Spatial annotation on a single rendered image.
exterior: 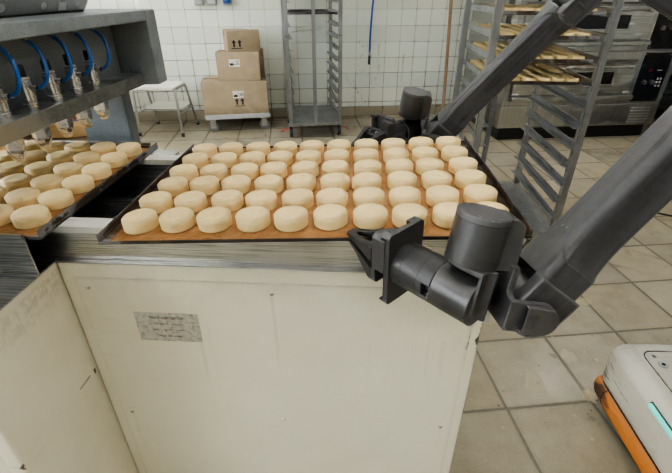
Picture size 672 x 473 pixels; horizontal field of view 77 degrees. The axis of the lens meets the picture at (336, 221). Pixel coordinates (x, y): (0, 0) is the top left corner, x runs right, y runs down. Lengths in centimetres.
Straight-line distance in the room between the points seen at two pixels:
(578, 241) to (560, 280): 4
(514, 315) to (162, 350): 60
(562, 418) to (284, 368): 109
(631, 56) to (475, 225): 421
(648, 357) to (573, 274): 109
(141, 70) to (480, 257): 91
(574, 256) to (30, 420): 78
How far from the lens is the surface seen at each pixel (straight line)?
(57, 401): 87
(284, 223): 59
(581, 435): 166
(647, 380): 151
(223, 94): 422
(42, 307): 80
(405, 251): 51
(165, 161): 98
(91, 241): 76
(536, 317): 49
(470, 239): 44
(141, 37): 113
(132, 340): 85
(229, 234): 62
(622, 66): 447
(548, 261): 49
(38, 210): 79
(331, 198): 64
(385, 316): 70
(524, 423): 161
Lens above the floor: 122
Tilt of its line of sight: 29 degrees down
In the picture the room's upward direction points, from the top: straight up
